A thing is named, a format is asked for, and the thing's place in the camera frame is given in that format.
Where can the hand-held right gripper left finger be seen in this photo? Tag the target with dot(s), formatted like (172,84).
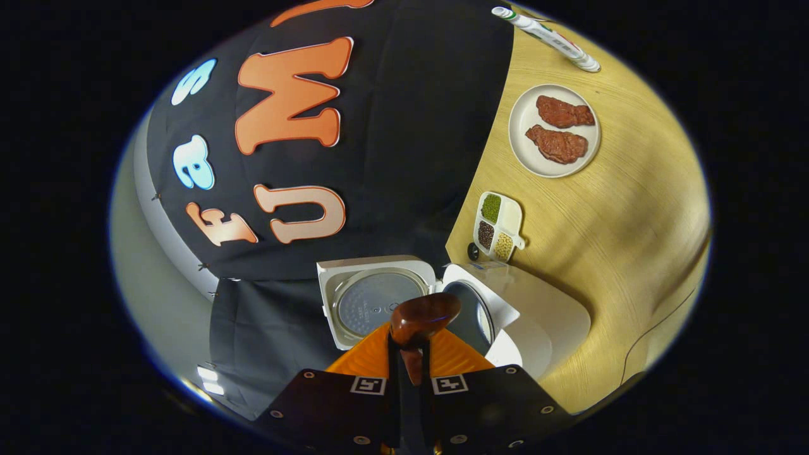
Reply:
(328,411)

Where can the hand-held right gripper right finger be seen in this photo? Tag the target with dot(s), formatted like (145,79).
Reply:
(493,411)

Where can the white rice cooker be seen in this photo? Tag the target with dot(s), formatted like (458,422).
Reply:
(556,322)

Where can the brown wooden spoon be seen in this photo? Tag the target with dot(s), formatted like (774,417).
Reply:
(423,316)

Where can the ceiling light panel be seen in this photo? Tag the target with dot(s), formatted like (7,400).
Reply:
(207,374)

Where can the white divided bean dish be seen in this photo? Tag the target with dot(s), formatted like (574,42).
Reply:
(510,218)

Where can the white round plate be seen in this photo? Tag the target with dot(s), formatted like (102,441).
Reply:
(521,151)

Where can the red meat piece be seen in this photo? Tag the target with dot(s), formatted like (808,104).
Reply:
(564,112)
(556,144)

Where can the black backdrop cloth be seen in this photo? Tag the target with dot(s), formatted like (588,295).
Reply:
(411,126)

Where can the white milk bottle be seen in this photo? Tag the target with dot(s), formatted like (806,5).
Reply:
(550,38)

